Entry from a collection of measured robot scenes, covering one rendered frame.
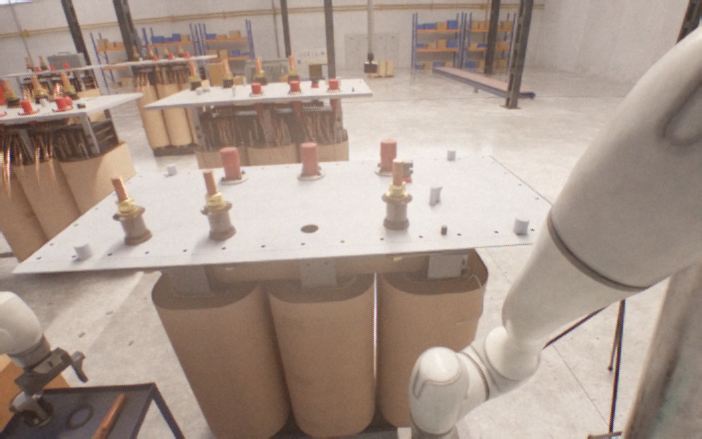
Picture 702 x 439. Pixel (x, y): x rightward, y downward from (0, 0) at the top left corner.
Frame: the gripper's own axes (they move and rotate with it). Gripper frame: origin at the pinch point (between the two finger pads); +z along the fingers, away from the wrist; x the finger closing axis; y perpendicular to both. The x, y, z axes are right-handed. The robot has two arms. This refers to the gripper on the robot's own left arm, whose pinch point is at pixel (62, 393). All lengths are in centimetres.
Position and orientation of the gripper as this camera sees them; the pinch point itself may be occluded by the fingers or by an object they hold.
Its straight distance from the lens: 140.6
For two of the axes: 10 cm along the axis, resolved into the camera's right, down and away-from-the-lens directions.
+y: -9.4, -1.4, 3.2
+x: -3.5, 4.6, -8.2
